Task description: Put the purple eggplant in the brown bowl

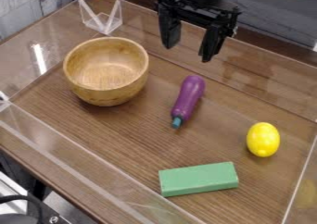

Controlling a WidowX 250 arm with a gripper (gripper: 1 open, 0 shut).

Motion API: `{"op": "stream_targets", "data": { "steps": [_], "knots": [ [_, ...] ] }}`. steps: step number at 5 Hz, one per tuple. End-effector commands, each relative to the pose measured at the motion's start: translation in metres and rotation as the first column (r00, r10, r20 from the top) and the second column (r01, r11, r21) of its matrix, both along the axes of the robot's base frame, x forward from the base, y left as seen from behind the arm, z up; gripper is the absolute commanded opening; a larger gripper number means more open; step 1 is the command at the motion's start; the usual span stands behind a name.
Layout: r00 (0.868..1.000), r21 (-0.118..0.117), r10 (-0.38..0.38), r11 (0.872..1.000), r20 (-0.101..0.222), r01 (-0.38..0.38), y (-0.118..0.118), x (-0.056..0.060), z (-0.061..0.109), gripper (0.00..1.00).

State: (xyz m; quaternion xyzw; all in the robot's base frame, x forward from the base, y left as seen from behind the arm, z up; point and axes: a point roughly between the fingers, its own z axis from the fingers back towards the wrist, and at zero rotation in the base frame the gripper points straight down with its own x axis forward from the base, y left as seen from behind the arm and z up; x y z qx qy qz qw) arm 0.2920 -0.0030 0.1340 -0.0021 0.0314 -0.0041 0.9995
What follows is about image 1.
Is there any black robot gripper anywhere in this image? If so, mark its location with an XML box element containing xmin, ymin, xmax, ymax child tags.
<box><xmin>157</xmin><ymin>0</ymin><xmax>242</xmax><ymax>63</ymax></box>

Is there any purple toy eggplant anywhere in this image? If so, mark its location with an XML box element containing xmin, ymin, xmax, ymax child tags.
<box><xmin>172</xmin><ymin>75</ymin><xmax>206</xmax><ymax>129</ymax></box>

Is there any brown wooden bowl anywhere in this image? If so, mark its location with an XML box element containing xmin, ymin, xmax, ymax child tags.
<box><xmin>63</xmin><ymin>37</ymin><xmax>150</xmax><ymax>106</ymax></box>

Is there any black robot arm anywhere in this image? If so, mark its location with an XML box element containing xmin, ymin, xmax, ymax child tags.
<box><xmin>157</xmin><ymin>0</ymin><xmax>242</xmax><ymax>62</ymax></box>

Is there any yellow toy lemon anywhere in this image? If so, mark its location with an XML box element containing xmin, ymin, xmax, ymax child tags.
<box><xmin>247</xmin><ymin>122</ymin><xmax>281</xmax><ymax>157</ymax></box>

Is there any green rectangular block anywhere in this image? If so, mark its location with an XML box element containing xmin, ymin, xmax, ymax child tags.
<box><xmin>158</xmin><ymin>162</ymin><xmax>240</xmax><ymax>197</ymax></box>

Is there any clear acrylic corner bracket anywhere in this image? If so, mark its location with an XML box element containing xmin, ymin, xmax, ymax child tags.
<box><xmin>78</xmin><ymin>0</ymin><xmax>123</xmax><ymax>35</ymax></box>

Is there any clear acrylic tray wall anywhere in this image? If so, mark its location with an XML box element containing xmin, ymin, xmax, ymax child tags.
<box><xmin>0</xmin><ymin>99</ymin><xmax>206</xmax><ymax>224</ymax></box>

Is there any black cable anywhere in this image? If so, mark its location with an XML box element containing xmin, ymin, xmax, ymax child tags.
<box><xmin>0</xmin><ymin>194</ymin><xmax>45</xmax><ymax>224</ymax></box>

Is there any black metal bracket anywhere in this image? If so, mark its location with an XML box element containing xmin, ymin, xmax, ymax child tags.
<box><xmin>26</xmin><ymin>193</ymin><xmax>73</xmax><ymax>224</ymax></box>

